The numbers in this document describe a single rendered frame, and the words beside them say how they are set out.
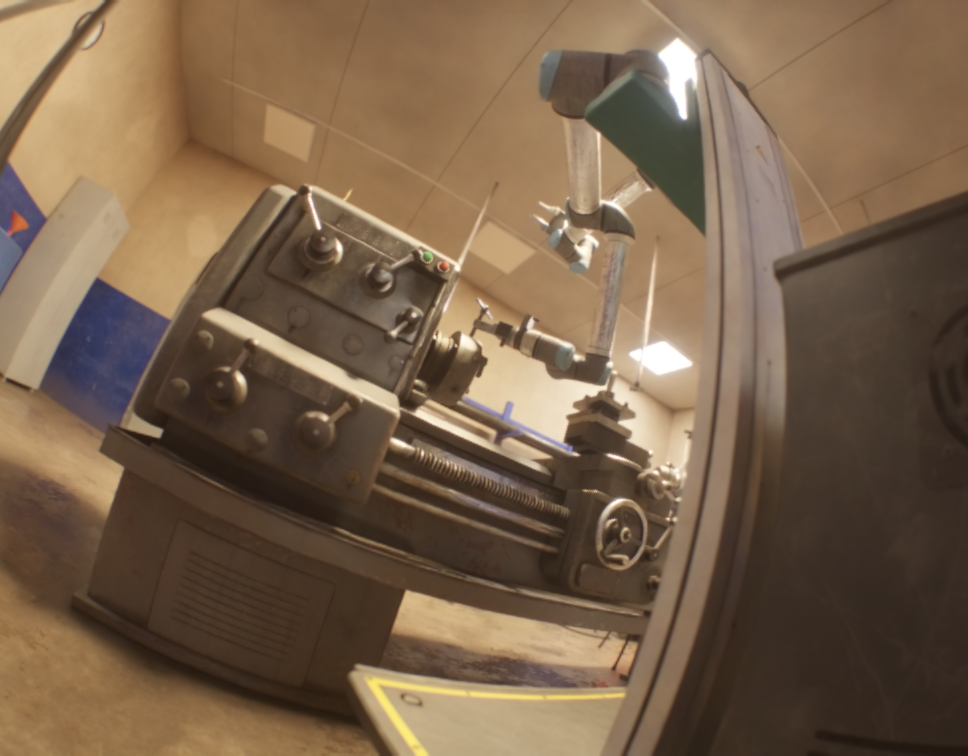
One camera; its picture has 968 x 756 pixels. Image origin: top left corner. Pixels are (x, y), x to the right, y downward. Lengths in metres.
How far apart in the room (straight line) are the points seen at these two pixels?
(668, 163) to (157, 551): 1.45
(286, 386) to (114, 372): 3.94
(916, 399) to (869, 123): 3.18
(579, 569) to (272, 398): 0.90
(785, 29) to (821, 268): 2.70
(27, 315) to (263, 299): 3.23
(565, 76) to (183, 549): 1.43
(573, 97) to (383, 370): 0.86
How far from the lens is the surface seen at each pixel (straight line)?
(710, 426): 0.49
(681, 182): 1.06
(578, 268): 2.04
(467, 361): 1.37
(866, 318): 0.34
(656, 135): 0.99
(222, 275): 1.18
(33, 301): 4.16
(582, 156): 1.33
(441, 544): 1.20
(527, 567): 1.34
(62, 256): 4.19
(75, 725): 0.85
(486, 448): 1.22
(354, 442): 0.94
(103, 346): 4.91
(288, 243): 1.20
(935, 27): 3.36
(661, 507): 1.46
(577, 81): 1.14
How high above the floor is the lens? 0.56
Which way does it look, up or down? 21 degrees up
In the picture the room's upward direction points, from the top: 20 degrees clockwise
